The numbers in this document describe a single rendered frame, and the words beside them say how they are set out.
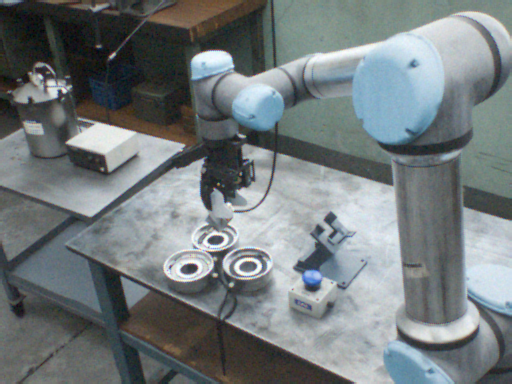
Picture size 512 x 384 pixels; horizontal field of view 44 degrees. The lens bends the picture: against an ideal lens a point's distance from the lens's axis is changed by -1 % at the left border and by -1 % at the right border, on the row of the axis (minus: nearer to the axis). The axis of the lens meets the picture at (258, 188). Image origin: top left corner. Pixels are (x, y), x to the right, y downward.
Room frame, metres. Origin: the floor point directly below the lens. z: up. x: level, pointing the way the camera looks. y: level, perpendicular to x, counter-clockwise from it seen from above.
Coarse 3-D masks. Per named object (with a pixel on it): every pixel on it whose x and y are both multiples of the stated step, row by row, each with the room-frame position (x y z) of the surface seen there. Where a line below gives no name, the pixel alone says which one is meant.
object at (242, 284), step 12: (240, 252) 1.09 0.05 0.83; (252, 252) 1.09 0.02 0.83; (264, 252) 1.07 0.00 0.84; (228, 264) 1.05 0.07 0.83; (240, 264) 1.05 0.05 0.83; (252, 264) 1.06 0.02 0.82; (228, 276) 1.01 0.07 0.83; (264, 276) 1.00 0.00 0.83; (240, 288) 1.00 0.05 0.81; (252, 288) 0.99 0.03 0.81
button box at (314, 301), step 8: (328, 280) 0.96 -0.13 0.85; (296, 288) 0.94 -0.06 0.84; (304, 288) 0.94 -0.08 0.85; (312, 288) 0.94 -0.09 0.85; (320, 288) 0.94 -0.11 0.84; (328, 288) 0.94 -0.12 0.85; (288, 296) 0.94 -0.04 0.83; (296, 296) 0.93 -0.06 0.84; (304, 296) 0.92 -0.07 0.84; (312, 296) 0.92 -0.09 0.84; (320, 296) 0.92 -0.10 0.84; (328, 296) 0.93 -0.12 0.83; (296, 304) 0.93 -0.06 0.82; (304, 304) 0.92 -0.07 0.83; (312, 304) 0.91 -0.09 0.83; (320, 304) 0.90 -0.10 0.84; (328, 304) 0.92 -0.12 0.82; (304, 312) 0.92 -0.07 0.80; (312, 312) 0.91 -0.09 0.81; (320, 312) 0.90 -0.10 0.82
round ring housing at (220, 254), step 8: (208, 224) 1.19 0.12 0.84; (200, 232) 1.17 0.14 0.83; (216, 232) 1.17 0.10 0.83; (232, 232) 1.16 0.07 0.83; (192, 240) 1.13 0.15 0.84; (208, 240) 1.15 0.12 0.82; (216, 240) 1.16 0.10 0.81; (224, 240) 1.14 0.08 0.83; (200, 248) 1.10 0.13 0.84; (224, 248) 1.09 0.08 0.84; (232, 248) 1.10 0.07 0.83; (216, 256) 1.09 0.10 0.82; (224, 256) 1.09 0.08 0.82
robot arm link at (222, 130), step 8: (200, 120) 1.05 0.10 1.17; (224, 120) 1.04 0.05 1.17; (232, 120) 1.05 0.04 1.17; (200, 128) 1.06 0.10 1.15; (208, 128) 1.04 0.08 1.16; (216, 128) 1.04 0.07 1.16; (224, 128) 1.04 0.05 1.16; (232, 128) 1.05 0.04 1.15; (208, 136) 1.04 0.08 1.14; (216, 136) 1.04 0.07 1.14; (224, 136) 1.04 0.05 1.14; (232, 136) 1.06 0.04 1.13
